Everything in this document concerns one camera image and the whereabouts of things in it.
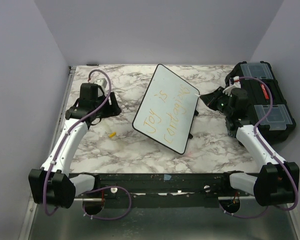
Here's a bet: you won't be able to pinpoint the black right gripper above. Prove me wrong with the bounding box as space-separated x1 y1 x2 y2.
200 86 234 117

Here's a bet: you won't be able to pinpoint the white tablet whiteboard black frame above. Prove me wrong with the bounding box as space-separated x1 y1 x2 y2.
132 64 200 155

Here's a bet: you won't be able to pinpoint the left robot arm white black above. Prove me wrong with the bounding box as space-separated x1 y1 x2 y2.
28 79 121 209

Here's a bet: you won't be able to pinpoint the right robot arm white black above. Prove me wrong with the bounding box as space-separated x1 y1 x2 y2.
199 87 300 207

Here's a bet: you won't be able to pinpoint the black toolbox clear lids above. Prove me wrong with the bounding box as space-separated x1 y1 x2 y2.
224 61 296 145

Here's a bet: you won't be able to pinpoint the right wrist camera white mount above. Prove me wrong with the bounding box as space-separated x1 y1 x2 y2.
222 76 241 96

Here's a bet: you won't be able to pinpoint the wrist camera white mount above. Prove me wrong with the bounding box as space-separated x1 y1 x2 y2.
222 76 241 96
93 78 108 91

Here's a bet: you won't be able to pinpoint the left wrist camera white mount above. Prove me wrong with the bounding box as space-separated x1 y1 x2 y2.
93 78 108 91

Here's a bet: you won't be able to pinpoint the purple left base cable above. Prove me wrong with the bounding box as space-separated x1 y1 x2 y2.
82 186 133 222

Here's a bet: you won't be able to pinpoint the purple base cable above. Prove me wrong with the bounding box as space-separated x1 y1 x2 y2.
218 198 271 219
82 186 133 222

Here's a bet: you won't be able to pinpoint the black mounting rail base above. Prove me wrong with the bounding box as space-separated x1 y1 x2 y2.
64 171 266 210

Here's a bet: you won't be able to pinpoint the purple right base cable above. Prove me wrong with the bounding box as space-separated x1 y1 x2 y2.
218 198 271 219

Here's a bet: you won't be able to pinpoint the aluminium frame extrusion left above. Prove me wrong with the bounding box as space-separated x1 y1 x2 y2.
18 65 77 240

